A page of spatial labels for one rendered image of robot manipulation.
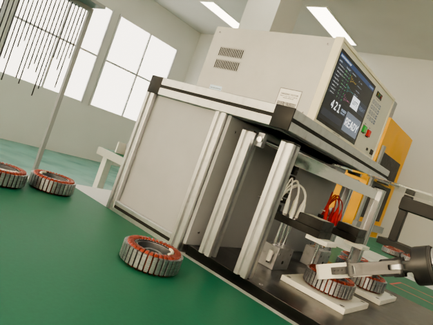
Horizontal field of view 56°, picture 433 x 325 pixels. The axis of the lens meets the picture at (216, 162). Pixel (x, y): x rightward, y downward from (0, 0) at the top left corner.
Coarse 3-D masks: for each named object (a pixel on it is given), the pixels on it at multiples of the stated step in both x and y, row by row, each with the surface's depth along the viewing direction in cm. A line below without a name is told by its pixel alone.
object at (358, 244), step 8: (344, 224) 112; (336, 232) 112; (344, 232) 111; (352, 232) 110; (360, 232) 110; (344, 240) 111; (352, 240) 109; (360, 240) 112; (360, 248) 108; (368, 248) 111
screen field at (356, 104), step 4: (352, 100) 103; (356, 100) 104; (352, 104) 103; (356, 104) 105; (360, 104) 107; (352, 108) 104; (356, 108) 106; (360, 108) 108; (364, 108) 109; (360, 112) 108; (364, 112) 110
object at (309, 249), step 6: (306, 246) 116; (312, 246) 116; (306, 252) 116; (312, 252) 115; (318, 252) 114; (324, 252) 115; (330, 252) 118; (306, 258) 116; (318, 258) 114; (324, 258) 116; (306, 264) 115
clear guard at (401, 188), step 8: (344, 168) 112; (360, 176) 119; (368, 176) 108; (384, 184) 118; (392, 184) 106; (400, 184) 102; (408, 192) 114; (416, 192) 103; (424, 192) 99; (432, 200) 110
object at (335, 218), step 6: (330, 198) 117; (336, 198) 118; (342, 204) 118; (324, 210) 120; (336, 210) 114; (342, 210) 118; (318, 216) 121; (324, 216) 117; (330, 216) 118; (336, 216) 116; (336, 222) 116
